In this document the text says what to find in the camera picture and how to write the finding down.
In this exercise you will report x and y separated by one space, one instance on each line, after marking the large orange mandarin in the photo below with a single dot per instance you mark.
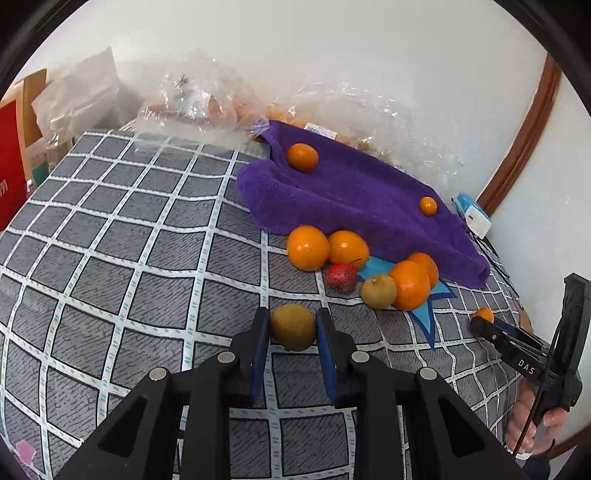
308 248
431 269
348 249
411 286

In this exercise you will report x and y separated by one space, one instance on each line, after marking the person's right hand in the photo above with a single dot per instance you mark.
521 410

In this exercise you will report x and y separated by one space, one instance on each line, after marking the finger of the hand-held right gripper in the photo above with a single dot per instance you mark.
482 326
526 338

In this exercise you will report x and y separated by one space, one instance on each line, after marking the purple towel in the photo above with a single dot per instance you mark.
360 194

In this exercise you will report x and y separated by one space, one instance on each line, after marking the white and blue box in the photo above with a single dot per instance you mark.
475 219

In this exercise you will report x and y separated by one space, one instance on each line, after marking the green and white carton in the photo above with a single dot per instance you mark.
39 159

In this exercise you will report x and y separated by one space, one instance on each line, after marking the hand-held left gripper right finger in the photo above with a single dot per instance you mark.
325 364

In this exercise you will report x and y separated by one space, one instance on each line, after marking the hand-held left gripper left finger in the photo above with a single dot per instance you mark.
261 350

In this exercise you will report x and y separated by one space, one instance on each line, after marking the brown cardboard box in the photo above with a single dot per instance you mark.
32 92

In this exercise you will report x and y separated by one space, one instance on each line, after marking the large clear plastic bag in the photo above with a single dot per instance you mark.
392 120

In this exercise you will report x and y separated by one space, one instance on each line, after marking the yellow-green round fruit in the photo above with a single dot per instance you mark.
378 291

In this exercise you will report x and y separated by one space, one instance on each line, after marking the brown-green round fruit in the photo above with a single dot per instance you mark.
292 327

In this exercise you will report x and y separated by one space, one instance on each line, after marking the orange kumquat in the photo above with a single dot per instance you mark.
485 314
428 205

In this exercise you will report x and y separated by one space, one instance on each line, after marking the pile of bagged mandarins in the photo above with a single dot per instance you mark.
281 116

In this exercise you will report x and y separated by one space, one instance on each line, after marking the white plastic bag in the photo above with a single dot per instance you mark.
78 92

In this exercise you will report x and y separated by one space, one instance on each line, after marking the small orange mandarin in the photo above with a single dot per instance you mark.
302 158

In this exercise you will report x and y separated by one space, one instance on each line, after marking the bagged orange produce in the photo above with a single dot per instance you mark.
226 108

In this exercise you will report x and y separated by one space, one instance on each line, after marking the brown wooden door frame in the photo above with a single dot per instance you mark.
526 134

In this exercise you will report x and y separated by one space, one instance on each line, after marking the red box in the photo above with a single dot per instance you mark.
9 166

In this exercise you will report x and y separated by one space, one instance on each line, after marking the red bumpy round fruit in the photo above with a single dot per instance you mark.
342 277

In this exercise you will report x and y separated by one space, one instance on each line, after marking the grey checkered blanket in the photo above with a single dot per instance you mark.
138 277

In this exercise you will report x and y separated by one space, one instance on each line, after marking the clear crinkled plastic bag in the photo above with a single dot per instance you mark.
184 106

